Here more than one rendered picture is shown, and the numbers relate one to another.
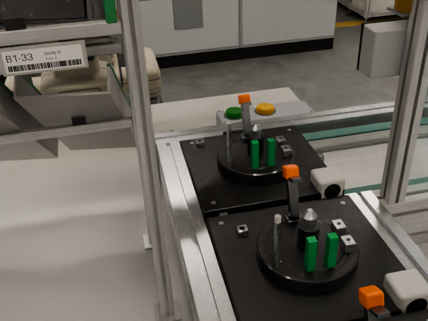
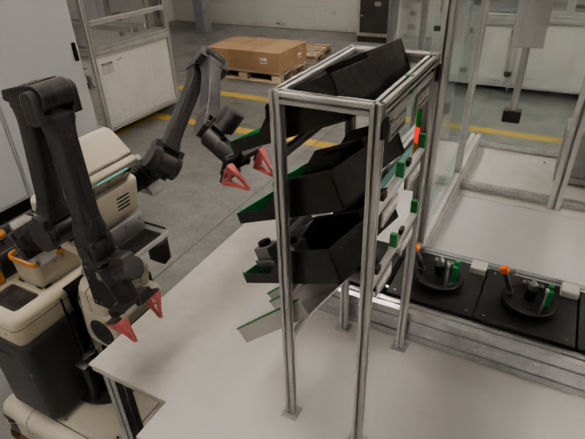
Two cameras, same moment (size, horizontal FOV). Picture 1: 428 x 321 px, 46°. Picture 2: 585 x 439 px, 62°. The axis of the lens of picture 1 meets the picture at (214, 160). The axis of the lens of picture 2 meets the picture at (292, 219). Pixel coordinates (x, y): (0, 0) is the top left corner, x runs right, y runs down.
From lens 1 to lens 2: 1.10 m
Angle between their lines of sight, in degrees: 42
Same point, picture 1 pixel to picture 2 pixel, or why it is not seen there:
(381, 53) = not seen: hidden behind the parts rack
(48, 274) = (329, 376)
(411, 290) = (484, 266)
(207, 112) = (241, 251)
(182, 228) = (382, 302)
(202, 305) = (440, 320)
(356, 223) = (431, 257)
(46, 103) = not seen: hidden behind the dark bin
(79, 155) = (219, 320)
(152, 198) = (407, 286)
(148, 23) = not seen: outside the picture
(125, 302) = (379, 356)
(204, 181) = (356, 278)
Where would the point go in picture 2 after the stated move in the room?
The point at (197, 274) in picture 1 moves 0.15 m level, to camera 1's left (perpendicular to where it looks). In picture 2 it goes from (419, 313) to (392, 345)
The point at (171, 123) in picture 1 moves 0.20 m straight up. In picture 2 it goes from (235, 268) to (229, 220)
